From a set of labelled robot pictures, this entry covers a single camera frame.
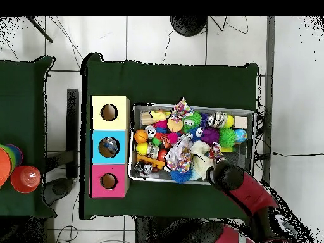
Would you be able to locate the green spiky rubber ball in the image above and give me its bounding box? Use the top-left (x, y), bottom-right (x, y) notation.
top-left (218, 127), bottom-right (237, 148)

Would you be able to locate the wooden box with three holes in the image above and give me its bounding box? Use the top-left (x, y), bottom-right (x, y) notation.
top-left (90, 95), bottom-right (132, 199)

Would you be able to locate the black upright panel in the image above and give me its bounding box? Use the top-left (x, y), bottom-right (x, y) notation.
top-left (66, 88), bottom-right (80, 179)

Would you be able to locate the blue spiky rubber ball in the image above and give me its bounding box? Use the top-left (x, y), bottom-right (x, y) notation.
top-left (170, 168), bottom-right (194, 184)

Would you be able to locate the cream waffle cloth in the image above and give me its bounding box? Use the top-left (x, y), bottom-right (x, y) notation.
top-left (189, 140), bottom-right (216, 181)

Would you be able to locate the grey floor cable cover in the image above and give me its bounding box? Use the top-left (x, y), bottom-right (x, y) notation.
top-left (261, 16), bottom-right (276, 184)

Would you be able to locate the orange toy basketball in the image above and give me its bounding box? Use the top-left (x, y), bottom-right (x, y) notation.
top-left (134, 129), bottom-right (149, 144)

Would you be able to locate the purple knobby rubber ball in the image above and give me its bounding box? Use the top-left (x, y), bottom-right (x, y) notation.
top-left (201, 127), bottom-right (220, 146)

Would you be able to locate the black round stand base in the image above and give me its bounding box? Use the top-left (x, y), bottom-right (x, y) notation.
top-left (170, 16), bottom-right (208, 37)

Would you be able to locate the dark green side tablecloth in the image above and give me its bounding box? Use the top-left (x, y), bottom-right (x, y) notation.
top-left (0, 55), bottom-right (57, 219)

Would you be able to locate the red plastic cup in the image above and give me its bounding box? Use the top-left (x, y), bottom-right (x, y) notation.
top-left (10, 165), bottom-right (42, 194)

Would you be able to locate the blue globe ball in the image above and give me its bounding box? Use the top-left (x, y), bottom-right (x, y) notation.
top-left (234, 128), bottom-right (248, 143)

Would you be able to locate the black floor cable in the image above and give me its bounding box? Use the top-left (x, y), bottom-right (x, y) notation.
top-left (270, 151), bottom-right (324, 158)

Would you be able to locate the black tripod leg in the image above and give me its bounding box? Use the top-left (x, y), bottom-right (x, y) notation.
top-left (26, 16), bottom-right (54, 44)

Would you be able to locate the plain wooden block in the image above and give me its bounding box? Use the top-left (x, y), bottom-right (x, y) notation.
top-left (234, 116), bottom-right (249, 130)

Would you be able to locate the wire mesh bin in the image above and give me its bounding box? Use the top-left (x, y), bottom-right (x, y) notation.
top-left (128, 101), bottom-right (256, 187)

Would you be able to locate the grey oval floor base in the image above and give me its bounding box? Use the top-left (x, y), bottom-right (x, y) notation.
top-left (41, 177), bottom-right (75, 206)

